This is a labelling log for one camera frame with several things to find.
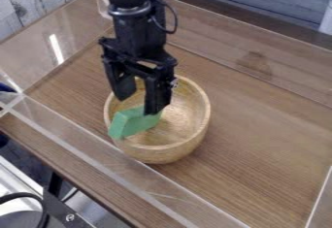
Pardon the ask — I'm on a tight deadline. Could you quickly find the green rectangular block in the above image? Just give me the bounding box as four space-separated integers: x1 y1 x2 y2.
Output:
107 106 162 140

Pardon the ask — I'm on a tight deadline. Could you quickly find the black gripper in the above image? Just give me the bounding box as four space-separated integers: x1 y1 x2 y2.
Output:
99 3 178 115

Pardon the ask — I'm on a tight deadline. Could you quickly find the black metal bracket with screw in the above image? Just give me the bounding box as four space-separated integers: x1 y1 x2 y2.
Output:
43 192 96 228

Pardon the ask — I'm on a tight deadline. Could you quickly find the brown wooden bowl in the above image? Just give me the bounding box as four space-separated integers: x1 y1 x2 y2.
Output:
103 75 211 164

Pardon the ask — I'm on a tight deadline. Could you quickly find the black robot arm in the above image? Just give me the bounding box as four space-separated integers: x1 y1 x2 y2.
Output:
99 0 178 114

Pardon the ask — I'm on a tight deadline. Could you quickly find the black table leg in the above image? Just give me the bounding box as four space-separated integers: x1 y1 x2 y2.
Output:
48 173 63 197

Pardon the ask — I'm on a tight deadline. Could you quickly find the black cable loop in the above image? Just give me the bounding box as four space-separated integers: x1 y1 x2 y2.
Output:
0 192 51 228

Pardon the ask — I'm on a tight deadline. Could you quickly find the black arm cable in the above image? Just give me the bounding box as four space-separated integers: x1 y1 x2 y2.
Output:
147 0 179 35

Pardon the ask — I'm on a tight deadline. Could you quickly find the clear acrylic tray enclosure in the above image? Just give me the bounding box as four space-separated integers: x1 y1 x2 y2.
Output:
0 0 332 228

